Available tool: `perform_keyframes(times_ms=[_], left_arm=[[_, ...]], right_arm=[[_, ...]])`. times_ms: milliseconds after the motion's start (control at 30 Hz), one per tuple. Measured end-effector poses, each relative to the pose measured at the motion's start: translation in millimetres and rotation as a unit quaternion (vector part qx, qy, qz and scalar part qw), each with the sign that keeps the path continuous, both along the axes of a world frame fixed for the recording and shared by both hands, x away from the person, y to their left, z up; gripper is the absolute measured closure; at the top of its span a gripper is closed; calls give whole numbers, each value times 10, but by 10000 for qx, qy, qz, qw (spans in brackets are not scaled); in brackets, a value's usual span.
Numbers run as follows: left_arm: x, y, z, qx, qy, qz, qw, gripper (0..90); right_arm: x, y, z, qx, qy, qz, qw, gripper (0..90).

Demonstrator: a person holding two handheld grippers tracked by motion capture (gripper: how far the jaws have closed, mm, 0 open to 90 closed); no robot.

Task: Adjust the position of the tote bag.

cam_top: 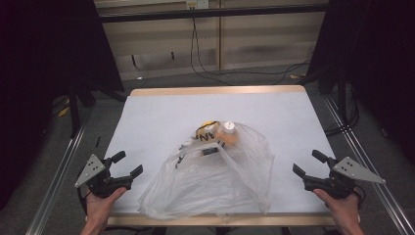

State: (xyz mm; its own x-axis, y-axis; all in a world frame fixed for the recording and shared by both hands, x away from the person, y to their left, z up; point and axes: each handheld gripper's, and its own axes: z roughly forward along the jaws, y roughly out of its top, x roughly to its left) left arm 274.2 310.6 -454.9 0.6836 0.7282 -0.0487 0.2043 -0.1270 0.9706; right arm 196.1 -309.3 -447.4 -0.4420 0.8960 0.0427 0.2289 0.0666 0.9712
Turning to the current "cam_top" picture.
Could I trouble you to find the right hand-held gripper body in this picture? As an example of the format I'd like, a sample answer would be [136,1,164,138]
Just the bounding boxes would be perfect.
[303,156,387,200]

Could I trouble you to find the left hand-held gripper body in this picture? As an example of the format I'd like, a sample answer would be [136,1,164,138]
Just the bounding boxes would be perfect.
[73,154,134,199]

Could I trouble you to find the clear plastic bag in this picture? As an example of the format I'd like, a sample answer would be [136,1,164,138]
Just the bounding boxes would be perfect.
[137,120,276,225]

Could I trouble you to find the yellow milk tea bottle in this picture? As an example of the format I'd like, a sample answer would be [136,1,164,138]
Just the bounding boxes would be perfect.
[195,120,219,143]
[216,120,239,149]

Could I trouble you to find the person's left hand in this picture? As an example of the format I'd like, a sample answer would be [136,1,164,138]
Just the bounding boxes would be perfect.
[85,187,128,226]

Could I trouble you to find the person's right hand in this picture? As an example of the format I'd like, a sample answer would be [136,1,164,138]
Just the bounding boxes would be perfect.
[312,189,360,229]

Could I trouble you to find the black metal stand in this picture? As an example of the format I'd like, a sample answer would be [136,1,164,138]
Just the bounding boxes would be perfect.
[68,85,81,139]
[336,65,348,126]

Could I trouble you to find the black curtain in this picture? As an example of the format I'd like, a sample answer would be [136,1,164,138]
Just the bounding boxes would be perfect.
[305,0,415,165]
[0,0,125,210]

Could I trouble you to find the black horizontal bar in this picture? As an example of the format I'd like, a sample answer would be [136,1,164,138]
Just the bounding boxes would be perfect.
[97,4,329,24]

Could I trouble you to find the metal floor rail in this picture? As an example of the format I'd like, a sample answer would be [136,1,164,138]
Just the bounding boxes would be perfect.
[24,118,91,235]
[322,94,415,235]

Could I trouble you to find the black floor cable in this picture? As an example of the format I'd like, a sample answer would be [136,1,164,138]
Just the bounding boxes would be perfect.
[324,82,361,137]

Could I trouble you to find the white wall outlet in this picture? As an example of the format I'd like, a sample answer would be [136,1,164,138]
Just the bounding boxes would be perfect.
[185,0,209,11]

